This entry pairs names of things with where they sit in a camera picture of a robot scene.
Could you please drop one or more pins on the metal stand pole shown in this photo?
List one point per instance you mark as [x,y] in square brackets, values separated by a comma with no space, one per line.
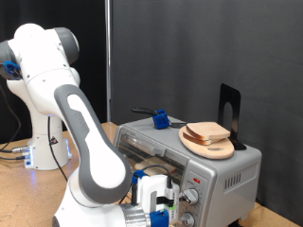
[108,63]

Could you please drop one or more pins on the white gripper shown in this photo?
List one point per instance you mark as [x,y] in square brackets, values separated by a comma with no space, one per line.
[146,189]

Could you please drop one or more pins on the silver toaster oven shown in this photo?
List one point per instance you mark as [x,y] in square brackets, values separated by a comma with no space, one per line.
[246,195]

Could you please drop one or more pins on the grey fabric backdrop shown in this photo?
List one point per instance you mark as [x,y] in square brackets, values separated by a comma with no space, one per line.
[221,47]

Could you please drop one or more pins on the glass oven door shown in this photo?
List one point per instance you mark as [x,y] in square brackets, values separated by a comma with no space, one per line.
[142,146]

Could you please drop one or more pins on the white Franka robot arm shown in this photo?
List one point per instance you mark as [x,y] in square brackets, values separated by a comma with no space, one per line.
[101,164]

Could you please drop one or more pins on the black metal bookend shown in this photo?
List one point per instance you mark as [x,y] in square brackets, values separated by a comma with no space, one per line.
[235,97]

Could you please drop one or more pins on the tan bread slice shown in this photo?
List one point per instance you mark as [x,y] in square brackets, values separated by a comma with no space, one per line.
[208,129]
[197,140]

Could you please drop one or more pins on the silver oven knob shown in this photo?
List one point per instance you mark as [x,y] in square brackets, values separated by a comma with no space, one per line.
[187,219]
[193,196]

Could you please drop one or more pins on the spatula with blue block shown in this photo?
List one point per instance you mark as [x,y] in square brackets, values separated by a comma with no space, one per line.
[161,119]

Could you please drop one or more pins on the red indicator light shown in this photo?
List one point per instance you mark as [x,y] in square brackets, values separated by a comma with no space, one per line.
[197,181]

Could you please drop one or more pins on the round wooden board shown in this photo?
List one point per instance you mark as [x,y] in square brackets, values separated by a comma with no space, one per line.
[214,153]

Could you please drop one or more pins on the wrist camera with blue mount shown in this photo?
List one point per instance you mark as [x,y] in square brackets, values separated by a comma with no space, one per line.
[157,218]

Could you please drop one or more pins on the black fabric backdrop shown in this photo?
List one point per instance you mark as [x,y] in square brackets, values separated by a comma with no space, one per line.
[91,78]

